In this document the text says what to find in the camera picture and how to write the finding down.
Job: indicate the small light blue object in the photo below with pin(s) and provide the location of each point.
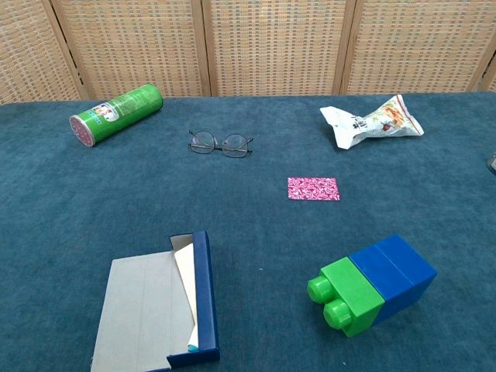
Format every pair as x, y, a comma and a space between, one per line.
193, 348

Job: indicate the clear plastic jar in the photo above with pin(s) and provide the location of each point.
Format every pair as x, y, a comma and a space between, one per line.
492, 163

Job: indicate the green cylindrical chip can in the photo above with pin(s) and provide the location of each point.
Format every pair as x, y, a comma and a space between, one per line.
120, 114

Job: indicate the pink-patterned card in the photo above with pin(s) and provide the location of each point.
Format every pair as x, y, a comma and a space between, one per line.
314, 189

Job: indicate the blue felt table cover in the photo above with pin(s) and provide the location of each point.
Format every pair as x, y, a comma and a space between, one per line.
77, 201

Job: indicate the green toy building block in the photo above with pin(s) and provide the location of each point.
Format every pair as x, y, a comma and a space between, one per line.
348, 294

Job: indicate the woven bamboo folding screen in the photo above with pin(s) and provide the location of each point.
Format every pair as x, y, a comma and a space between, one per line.
271, 46

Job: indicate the white snack bag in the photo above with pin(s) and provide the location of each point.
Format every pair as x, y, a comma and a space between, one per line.
360, 128

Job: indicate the blue toy building block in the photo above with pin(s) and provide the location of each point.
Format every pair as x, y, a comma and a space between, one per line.
407, 259
381, 279

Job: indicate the open blue cardboard box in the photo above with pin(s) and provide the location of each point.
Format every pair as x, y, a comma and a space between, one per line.
139, 302

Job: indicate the black thin-rimmed eyeglasses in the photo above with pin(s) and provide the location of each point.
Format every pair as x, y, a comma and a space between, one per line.
202, 141

